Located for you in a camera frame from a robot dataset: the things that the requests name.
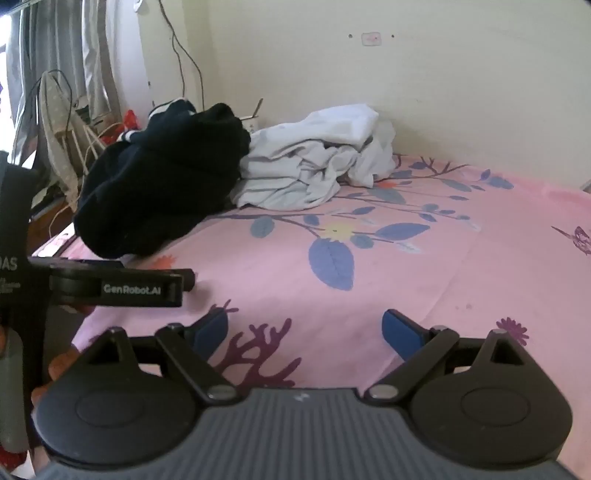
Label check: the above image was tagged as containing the white clothes pile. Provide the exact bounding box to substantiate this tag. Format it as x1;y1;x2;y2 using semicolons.
233;104;398;211

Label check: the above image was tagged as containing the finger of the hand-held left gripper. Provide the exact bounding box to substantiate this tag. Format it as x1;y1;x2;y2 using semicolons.
48;269;195;309

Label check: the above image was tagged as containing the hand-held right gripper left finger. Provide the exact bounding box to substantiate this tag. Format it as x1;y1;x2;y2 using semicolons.
82;308;241;408

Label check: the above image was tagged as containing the grey curtain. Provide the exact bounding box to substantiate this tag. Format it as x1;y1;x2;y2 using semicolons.
0;0;136;168

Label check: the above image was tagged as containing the navy garment with white stripes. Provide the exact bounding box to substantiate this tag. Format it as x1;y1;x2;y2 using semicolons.
74;98;253;259

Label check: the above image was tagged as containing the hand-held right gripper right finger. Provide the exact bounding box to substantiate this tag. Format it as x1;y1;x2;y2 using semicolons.
364;309;532;408

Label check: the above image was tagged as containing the thin dark wall cable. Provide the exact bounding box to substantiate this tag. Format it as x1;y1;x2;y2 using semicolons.
157;0;205;110

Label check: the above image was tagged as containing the person's left hand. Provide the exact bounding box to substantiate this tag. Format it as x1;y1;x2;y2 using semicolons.
31;344;83;408

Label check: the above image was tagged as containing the standing electric fan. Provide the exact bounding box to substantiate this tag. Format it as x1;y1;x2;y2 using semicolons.
14;71;93;209

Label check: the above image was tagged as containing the pink floral bed sheet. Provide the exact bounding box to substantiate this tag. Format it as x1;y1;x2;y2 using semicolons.
30;154;591;480

